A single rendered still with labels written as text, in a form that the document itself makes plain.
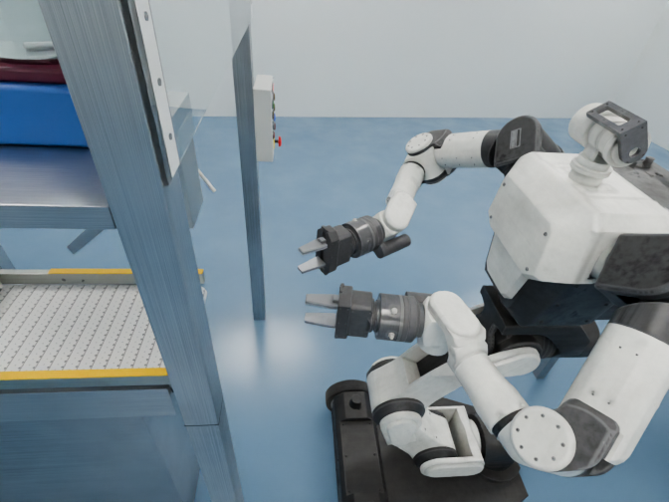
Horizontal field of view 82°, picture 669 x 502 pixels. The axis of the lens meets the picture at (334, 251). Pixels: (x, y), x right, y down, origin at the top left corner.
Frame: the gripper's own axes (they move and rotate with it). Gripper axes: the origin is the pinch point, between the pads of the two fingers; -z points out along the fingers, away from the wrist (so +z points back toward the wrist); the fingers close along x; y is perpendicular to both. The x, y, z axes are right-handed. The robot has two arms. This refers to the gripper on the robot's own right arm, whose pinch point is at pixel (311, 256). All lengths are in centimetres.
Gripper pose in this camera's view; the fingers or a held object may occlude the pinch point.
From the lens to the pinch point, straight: 85.6
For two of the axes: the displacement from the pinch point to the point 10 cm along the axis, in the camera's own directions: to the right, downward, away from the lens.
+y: -5.9, -5.5, 5.9
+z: 8.0, -3.3, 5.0
